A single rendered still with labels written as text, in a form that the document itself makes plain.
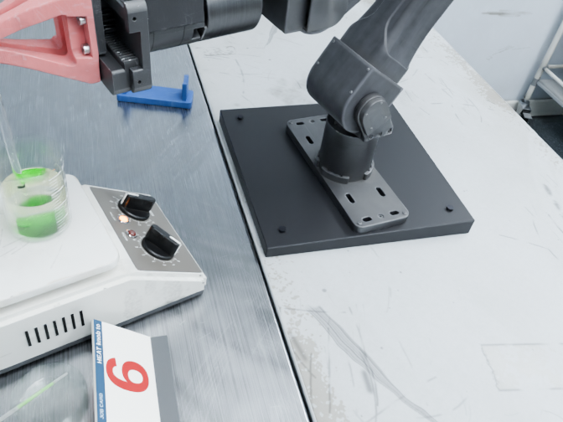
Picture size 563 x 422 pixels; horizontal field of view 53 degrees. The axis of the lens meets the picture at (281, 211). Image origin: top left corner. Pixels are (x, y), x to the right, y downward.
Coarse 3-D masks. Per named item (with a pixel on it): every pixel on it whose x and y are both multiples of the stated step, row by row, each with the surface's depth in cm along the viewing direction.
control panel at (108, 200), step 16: (96, 192) 53; (112, 192) 55; (112, 208) 53; (112, 224) 50; (128, 224) 52; (144, 224) 53; (160, 224) 55; (128, 240) 50; (144, 256) 49; (176, 256) 52; (192, 272) 51
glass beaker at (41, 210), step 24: (0, 144) 42; (24, 144) 44; (48, 144) 44; (0, 168) 43; (24, 168) 45; (48, 168) 41; (0, 192) 41; (24, 192) 41; (48, 192) 42; (24, 216) 43; (48, 216) 43; (24, 240) 44
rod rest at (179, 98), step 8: (184, 80) 76; (152, 88) 77; (160, 88) 78; (168, 88) 78; (184, 88) 75; (120, 96) 75; (128, 96) 75; (136, 96) 75; (144, 96) 76; (152, 96) 76; (160, 96) 76; (168, 96) 76; (176, 96) 77; (184, 96) 76; (192, 96) 77; (152, 104) 76; (160, 104) 76; (168, 104) 76; (176, 104) 76; (184, 104) 76
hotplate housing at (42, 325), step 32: (128, 256) 48; (192, 256) 54; (64, 288) 44; (96, 288) 45; (128, 288) 47; (160, 288) 49; (192, 288) 52; (0, 320) 42; (32, 320) 43; (64, 320) 45; (128, 320) 50; (0, 352) 43; (32, 352) 45
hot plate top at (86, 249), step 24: (72, 192) 49; (0, 216) 46; (72, 216) 47; (96, 216) 48; (0, 240) 44; (48, 240) 45; (72, 240) 45; (96, 240) 46; (0, 264) 43; (24, 264) 43; (48, 264) 43; (72, 264) 44; (96, 264) 44; (0, 288) 41; (24, 288) 41; (48, 288) 42
